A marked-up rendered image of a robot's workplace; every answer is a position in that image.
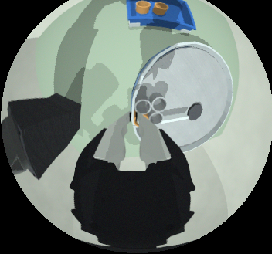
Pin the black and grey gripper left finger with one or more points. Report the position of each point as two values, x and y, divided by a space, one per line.
108 146

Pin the blue rectangular crate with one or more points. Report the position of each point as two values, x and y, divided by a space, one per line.
176 17

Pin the grey round turntable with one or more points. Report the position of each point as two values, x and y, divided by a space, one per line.
196 82

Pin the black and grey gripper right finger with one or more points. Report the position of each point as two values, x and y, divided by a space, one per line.
157 147

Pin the grey metal sleeve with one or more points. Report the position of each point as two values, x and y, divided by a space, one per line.
143 110
156 119
159 107

